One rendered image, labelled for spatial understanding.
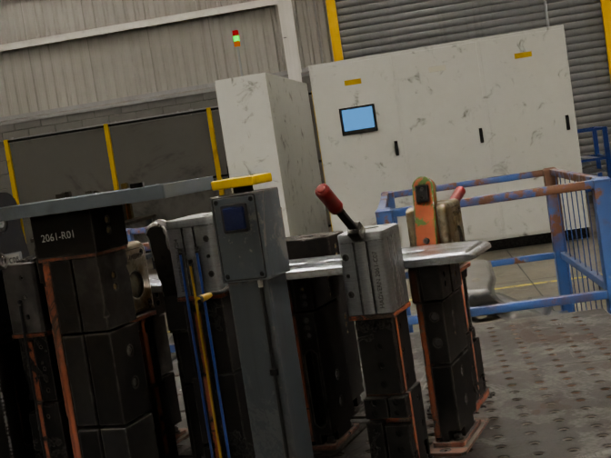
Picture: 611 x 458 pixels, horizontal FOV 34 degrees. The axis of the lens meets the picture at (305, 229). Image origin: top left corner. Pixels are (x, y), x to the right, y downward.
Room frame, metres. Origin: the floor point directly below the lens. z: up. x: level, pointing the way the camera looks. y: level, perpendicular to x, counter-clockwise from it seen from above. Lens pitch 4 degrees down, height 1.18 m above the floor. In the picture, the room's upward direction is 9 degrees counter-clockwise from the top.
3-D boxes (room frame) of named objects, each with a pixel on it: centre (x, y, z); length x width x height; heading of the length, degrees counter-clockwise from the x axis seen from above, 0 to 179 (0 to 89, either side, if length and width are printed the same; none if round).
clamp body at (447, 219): (1.72, -0.22, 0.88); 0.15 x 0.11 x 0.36; 157
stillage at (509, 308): (3.97, -0.71, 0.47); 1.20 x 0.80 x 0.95; 174
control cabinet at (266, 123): (10.78, 0.20, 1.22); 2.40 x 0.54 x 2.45; 170
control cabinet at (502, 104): (9.64, -1.48, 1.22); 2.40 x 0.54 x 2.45; 84
